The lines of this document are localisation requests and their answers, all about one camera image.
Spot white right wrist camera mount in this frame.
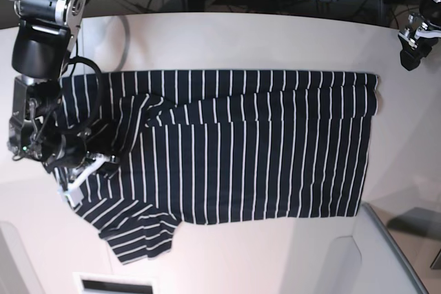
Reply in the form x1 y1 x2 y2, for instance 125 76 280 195
54 152 119 207

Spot white slotted tray front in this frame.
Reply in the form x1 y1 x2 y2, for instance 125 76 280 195
73 273 161 294

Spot white panel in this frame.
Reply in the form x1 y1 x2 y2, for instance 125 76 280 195
1 221 45 293
279 203 428 293

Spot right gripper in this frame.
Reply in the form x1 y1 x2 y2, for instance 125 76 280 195
42 135 88 174

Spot white panel right front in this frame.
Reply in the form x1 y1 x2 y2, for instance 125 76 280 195
279 203 428 293

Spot navy white striped t-shirt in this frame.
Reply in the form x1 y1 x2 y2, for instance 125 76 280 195
68 70 378 264

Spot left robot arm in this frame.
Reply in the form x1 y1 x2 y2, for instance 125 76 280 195
398 0 440 71

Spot white panel left front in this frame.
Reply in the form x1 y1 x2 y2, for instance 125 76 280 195
1 221 45 293

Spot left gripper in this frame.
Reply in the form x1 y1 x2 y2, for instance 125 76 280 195
398 28 434 70

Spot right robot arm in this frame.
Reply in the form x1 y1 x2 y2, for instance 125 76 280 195
8 0 103 178

